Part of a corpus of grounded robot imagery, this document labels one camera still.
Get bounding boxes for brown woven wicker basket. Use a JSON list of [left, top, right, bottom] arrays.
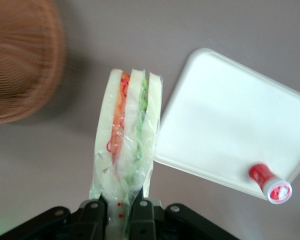
[[0, 0, 67, 126]]

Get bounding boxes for white plastic tray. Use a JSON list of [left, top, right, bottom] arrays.
[[152, 47, 300, 201]]

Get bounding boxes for plastic-wrapped sandwich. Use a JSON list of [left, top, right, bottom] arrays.
[[89, 68, 164, 240]]

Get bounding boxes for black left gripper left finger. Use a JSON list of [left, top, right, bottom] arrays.
[[76, 199, 109, 240]]

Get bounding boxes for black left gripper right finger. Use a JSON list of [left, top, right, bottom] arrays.
[[128, 197, 164, 240]]

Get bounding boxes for small red white bottle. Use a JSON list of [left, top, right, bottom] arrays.
[[248, 162, 293, 205]]

